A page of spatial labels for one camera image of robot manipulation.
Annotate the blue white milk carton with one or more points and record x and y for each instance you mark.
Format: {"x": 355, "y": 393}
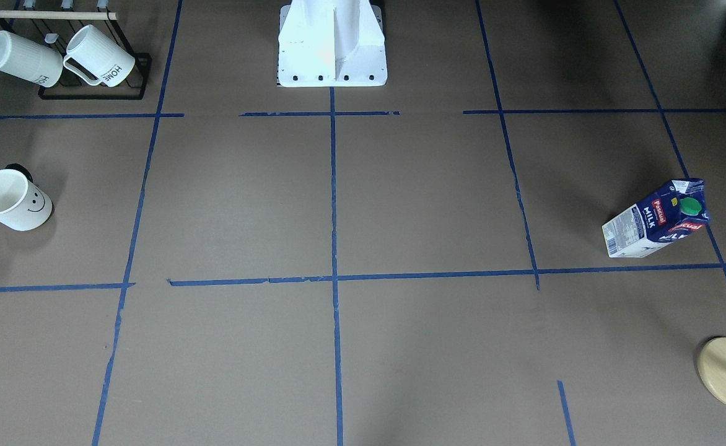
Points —
{"x": 670, "y": 213}

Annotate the white smiley mug black handle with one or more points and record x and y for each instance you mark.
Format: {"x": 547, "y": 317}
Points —
{"x": 23, "y": 205}

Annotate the white ribbed HOME mug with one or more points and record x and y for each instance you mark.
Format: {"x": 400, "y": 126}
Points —
{"x": 29, "y": 61}
{"x": 97, "y": 59}

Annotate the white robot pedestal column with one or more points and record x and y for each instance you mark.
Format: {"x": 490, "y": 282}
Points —
{"x": 332, "y": 44}

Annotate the black wire mug rack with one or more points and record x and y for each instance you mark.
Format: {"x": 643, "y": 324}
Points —
{"x": 54, "y": 29}

